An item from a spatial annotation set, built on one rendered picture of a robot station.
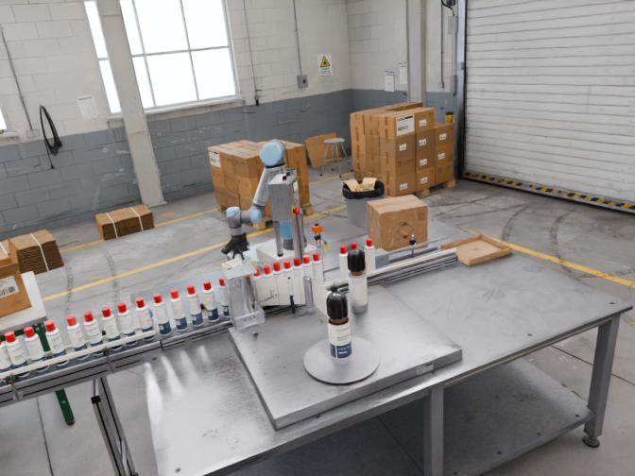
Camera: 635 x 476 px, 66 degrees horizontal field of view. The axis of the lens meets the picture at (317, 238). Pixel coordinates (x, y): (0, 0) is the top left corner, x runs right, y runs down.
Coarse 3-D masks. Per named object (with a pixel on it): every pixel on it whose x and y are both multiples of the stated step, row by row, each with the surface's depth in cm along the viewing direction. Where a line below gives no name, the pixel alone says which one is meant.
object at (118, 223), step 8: (128, 208) 664; (136, 208) 661; (144, 208) 658; (96, 216) 641; (104, 216) 639; (112, 216) 636; (120, 216) 632; (128, 216) 629; (136, 216) 624; (144, 216) 629; (152, 216) 636; (96, 224) 651; (104, 224) 606; (112, 224) 612; (120, 224) 617; (128, 224) 622; (136, 224) 627; (144, 224) 633; (152, 224) 638; (104, 232) 610; (112, 232) 616; (120, 232) 620; (128, 232) 625; (104, 240) 613
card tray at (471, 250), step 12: (456, 240) 299; (468, 240) 302; (480, 240) 304; (492, 240) 296; (456, 252) 291; (468, 252) 290; (480, 252) 288; (492, 252) 278; (504, 252) 281; (468, 264) 275
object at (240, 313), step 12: (252, 276) 222; (228, 288) 219; (240, 288) 219; (252, 288) 224; (228, 300) 228; (240, 300) 220; (240, 312) 222; (252, 312) 226; (240, 324) 224; (252, 324) 227
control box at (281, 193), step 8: (280, 176) 240; (296, 176) 242; (272, 184) 229; (280, 184) 228; (288, 184) 229; (272, 192) 231; (280, 192) 230; (288, 192) 230; (296, 192) 242; (272, 200) 232; (280, 200) 231; (288, 200) 231; (272, 208) 234; (280, 208) 233; (288, 208) 232; (272, 216) 235; (280, 216) 235; (288, 216) 234
